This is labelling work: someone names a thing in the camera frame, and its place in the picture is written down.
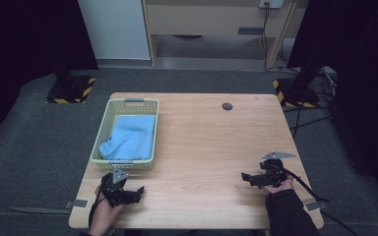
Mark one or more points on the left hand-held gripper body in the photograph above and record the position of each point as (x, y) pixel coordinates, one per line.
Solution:
(115, 187)

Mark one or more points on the black curtain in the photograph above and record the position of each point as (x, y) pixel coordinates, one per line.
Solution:
(19, 49)
(364, 82)

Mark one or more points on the white cabinet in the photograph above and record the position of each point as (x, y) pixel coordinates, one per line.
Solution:
(114, 29)

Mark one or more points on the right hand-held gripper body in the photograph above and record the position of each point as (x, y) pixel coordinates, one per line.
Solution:
(274, 173)

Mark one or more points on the white power strip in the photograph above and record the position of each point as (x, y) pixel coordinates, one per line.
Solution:
(274, 3)

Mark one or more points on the grey round table grommet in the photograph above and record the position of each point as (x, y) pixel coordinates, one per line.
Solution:
(227, 106)

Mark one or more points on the person's right hand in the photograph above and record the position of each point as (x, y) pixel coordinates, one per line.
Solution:
(279, 188)

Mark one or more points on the pale green plastic basket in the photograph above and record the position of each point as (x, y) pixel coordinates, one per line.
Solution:
(106, 124)

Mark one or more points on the hazard striped stand base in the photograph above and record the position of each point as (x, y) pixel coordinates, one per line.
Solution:
(295, 95)
(69, 93)

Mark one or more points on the person's left hand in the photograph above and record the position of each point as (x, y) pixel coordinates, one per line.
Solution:
(104, 213)

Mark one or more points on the light blue cloth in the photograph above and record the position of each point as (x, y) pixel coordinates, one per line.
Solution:
(131, 137)

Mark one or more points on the grey tape piece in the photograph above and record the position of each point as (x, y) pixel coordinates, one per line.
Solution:
(79, 203)
(315, 205)

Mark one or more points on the grey desk label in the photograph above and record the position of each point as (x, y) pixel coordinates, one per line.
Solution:
(250, 31)

